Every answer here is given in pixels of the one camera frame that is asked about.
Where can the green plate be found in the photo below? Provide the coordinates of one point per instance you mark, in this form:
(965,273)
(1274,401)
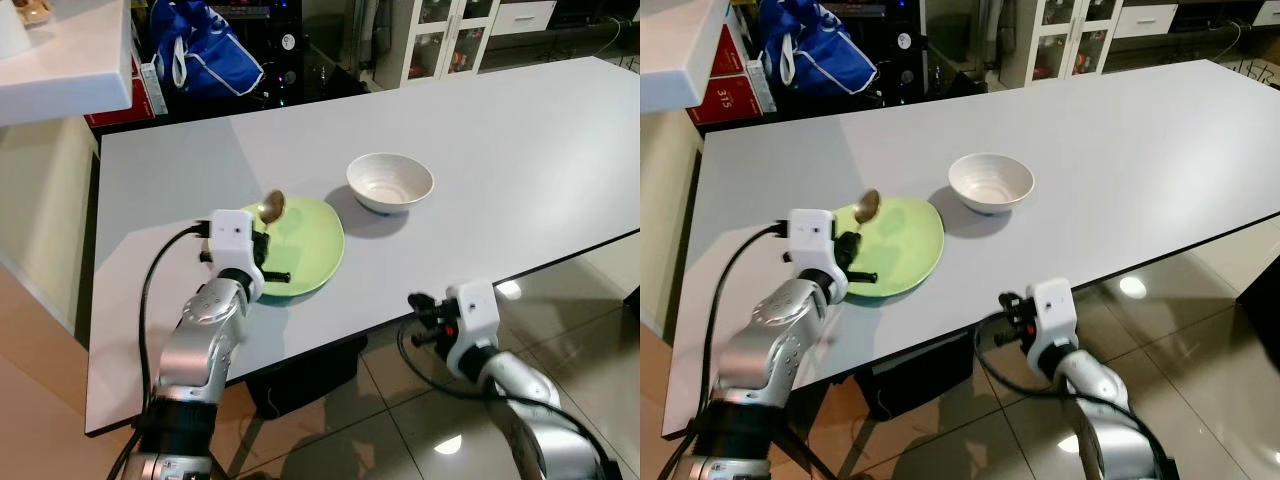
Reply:
(310,245)
(905,245)

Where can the red cardboard box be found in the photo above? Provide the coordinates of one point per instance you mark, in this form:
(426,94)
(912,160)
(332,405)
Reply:
(120,100)
(735,95)

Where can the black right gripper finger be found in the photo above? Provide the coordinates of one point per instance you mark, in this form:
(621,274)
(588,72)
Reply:
(1002,339)
(420,338)
(1008,297)
(420,301)

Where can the black stool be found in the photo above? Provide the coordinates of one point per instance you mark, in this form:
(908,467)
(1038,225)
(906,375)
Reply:
(305,375)
(915,375)

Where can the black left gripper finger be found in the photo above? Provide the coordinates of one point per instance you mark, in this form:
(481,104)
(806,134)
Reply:
(848,234)
(263,234)
(864,276)
(278,276)

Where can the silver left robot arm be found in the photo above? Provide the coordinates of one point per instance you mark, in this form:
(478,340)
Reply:
(195,340)
(770,340)

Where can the black media shelf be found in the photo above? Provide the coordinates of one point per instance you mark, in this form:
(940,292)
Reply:
(940,50)
(320,50)

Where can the white ceramic bowl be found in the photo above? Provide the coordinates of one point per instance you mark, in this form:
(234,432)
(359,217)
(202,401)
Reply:
(390,180)
(990,180)

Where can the blue fabric bag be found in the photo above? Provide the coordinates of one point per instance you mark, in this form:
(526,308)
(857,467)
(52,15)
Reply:
(205,50)
(815,50)

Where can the white glass door cabinet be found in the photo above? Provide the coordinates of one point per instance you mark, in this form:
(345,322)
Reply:
(1060,40)
(450,40)

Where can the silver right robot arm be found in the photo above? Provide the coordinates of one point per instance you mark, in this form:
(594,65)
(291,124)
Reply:
(520,390)
(1110,400)

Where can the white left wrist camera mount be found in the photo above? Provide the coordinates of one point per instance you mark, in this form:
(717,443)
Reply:
(810,235)
(230,235)

